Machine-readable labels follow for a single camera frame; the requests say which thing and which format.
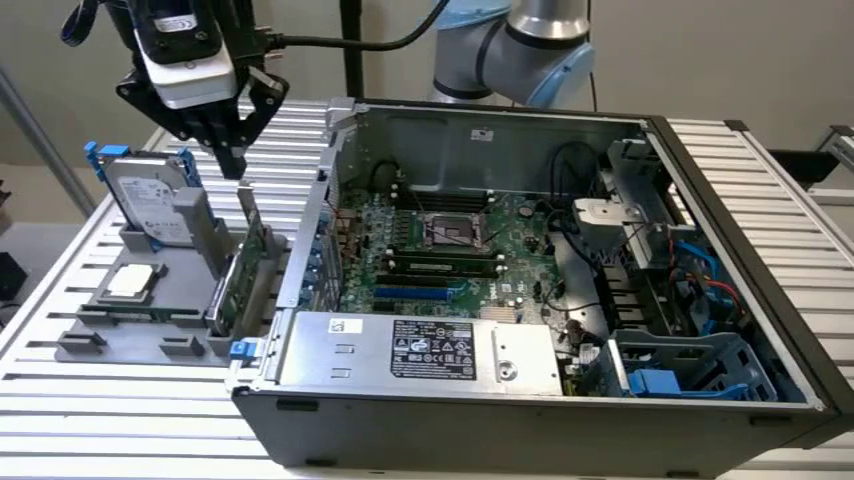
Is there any black device at table edge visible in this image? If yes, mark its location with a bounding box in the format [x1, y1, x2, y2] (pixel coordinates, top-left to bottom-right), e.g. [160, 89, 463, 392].
[0, 251, 29, 302]

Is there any green motherboard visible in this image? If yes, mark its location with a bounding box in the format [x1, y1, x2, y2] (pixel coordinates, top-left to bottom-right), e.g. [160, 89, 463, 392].
[327, 189, 588, 351]

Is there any blue looped cable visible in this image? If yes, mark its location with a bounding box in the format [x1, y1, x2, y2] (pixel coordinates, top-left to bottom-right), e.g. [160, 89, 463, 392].
[60, 0, 103, 50]

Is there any black looped wire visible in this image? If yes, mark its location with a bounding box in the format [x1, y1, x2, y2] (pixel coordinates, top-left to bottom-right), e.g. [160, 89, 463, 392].
[548, 140, 607, 201]

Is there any grey parts rack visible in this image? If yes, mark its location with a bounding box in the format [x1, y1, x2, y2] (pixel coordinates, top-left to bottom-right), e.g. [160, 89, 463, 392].
[52, 187, 292, 370]

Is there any red wire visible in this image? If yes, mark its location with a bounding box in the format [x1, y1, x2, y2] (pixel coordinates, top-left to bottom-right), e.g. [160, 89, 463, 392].
[693, 279, 743, 321]

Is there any CPU socket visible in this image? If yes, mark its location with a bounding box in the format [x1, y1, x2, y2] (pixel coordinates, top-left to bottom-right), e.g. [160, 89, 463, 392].
[414, 210, 494, 247]

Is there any green RAM stick on rack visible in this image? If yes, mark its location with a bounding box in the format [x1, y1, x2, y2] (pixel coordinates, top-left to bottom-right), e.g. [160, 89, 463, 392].
[79, 304, 203, 322]

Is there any black expansion slot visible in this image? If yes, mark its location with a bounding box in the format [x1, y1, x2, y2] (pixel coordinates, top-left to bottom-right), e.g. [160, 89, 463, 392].
[374, 272, 450, 287]

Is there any green graphics card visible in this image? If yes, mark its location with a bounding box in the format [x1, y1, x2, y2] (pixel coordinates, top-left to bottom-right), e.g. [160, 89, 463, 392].
[204, 179, 270, 337]

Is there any thick black gripper cable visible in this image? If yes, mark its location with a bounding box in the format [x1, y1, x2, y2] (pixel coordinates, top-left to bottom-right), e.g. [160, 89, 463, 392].
[264, 0, 450, 53]

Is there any aluminium profile frame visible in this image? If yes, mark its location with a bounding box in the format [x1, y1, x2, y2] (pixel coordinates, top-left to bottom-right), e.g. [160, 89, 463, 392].
[803, 123, 854, 204]

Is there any silver power supply unit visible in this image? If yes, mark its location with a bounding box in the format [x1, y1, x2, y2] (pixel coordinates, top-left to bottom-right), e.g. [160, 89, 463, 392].
[274, 310, 566, 397]

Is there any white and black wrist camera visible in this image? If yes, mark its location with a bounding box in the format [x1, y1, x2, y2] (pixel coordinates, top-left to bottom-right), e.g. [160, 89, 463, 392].
[129, 0, 239, 110]

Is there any blue wire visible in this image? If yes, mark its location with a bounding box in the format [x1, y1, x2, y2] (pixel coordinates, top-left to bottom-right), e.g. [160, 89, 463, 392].
[670, 238, 749, 331]

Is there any black open PC case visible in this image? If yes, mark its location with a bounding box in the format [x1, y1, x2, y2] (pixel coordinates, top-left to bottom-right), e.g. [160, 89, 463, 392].
[224, 96, 854, 474]

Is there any blue-grey plastic disk bay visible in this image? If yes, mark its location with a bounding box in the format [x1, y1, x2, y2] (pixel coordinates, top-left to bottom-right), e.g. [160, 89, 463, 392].
[604, 328, 781, 402]

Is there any silver CPU chip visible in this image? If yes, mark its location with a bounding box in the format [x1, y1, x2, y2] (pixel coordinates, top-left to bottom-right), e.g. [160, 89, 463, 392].
[104, 263, 160, 297]

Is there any installed black RAM stick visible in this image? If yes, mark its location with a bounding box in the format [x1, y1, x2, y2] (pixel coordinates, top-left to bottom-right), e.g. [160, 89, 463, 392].
[384, 255, 503, 280]

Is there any grey metal drive cage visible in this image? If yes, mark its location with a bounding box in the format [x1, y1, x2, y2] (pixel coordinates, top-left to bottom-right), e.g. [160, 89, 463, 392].
[571, 138, 699, 271]

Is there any hard disk in blue caddy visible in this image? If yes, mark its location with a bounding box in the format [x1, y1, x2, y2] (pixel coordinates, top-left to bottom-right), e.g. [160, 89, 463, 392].
[84, 141, 201, 253]

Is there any black box beside table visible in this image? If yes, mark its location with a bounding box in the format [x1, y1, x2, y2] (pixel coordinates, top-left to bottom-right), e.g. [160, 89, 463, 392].
[765, 148, 838, 187]

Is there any black vertical pole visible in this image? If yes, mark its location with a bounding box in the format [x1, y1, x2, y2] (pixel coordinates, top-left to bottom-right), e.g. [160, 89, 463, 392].
[338, 0, 367, 100]

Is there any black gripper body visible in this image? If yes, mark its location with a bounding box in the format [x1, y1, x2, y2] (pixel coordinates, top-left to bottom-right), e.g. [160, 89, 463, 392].
[105, 0, 276, 132]

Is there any grey slanted pole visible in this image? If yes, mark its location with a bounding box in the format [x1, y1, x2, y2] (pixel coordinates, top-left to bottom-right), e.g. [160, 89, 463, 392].
[0, 64, 96, 217]

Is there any blue expansion slot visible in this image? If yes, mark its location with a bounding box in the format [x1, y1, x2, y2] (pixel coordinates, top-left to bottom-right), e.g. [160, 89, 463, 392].
[371, 284, 450, 304]

